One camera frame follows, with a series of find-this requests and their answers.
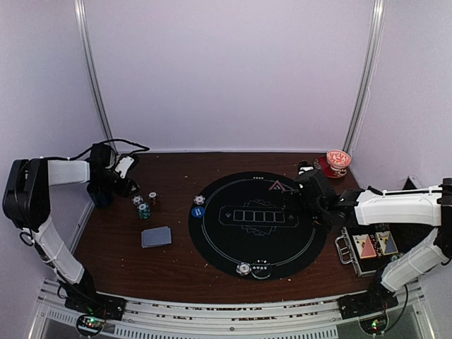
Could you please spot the aluminium poker chip case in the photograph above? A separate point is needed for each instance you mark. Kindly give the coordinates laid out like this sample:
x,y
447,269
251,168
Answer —
x,y
347,251

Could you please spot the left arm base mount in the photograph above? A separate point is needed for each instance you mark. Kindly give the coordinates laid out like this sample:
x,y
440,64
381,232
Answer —
x,y
95,311

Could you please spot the clear round dealer button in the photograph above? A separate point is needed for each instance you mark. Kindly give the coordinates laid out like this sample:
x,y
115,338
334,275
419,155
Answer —
x,y
261,269

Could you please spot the brown 100 poker chip stack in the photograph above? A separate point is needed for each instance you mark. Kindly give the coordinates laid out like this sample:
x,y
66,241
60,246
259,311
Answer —
x,y
154,198

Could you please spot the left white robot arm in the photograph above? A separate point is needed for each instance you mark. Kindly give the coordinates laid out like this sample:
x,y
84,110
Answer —
x,y
27,203

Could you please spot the left aluminium frame post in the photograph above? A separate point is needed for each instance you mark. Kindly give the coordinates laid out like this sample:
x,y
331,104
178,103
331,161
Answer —
x,y
82,22

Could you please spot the round black poker mat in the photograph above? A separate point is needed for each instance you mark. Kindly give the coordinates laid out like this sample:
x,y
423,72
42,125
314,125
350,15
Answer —
x,y
244,222

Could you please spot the blue-backed playing card deck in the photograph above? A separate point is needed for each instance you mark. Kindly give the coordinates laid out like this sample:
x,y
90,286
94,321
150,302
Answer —
x,y
159,236

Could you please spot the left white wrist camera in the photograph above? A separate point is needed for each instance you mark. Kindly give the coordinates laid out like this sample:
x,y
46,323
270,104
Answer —
x,y
125,164

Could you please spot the red floral saucer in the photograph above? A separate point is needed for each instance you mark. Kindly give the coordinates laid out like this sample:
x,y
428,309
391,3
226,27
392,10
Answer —
x,y
321,163

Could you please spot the single white blue poker chip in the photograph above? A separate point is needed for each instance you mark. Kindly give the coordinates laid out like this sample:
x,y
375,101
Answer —
x,y
199,200

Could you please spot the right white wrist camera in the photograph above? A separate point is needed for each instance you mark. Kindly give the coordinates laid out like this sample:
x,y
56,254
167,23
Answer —
x,y
304,167

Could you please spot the dark blue cup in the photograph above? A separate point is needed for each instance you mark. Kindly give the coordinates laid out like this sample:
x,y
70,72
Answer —
x,y
101,198

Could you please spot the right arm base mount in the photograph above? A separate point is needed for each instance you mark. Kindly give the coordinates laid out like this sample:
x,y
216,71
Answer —
x,y
371,310

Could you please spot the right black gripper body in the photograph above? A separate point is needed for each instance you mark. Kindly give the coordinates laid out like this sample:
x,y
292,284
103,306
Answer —
x,y
309,211

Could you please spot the blue small blind button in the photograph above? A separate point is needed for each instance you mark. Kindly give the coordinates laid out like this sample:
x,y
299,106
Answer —
x,y
198,212

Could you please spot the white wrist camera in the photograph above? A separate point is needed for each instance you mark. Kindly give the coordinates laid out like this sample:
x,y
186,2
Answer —
x,y
125,164
304,167

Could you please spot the red white patterned tea bowl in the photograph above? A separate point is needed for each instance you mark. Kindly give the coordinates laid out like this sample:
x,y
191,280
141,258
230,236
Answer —
x,y
338,159

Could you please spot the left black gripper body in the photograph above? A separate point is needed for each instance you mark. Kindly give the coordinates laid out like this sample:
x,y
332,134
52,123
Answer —
x,y
107,181

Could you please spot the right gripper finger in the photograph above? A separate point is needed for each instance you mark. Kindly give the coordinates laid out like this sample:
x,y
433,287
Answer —
x,y
290,197
287,210

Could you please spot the aluminium frame post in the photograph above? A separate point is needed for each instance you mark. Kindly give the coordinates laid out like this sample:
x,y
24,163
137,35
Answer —
x,y
82,22
371,56

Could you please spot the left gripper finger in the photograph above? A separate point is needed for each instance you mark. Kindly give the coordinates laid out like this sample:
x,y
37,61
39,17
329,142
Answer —
x,y
134,188
124,193

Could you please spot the red black triangular all-in marker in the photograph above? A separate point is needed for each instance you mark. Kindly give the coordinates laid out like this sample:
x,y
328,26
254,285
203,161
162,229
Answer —
x,y
277,186

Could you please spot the front aluminium rail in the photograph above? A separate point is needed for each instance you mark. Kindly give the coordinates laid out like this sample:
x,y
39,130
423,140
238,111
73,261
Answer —
x,y
311,318

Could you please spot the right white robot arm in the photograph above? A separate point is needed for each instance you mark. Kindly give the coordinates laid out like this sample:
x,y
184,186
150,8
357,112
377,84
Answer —
x,y
353,208

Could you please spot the right aluminium frame post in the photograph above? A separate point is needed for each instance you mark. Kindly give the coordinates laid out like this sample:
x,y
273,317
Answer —
x,y
371,56

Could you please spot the white blue poker chip stack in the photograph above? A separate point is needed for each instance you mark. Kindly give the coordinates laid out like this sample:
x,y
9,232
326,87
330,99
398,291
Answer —
x,y
137,200

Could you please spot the red card deck in case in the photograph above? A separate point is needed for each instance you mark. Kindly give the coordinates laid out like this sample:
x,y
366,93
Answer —
x,y
364,246

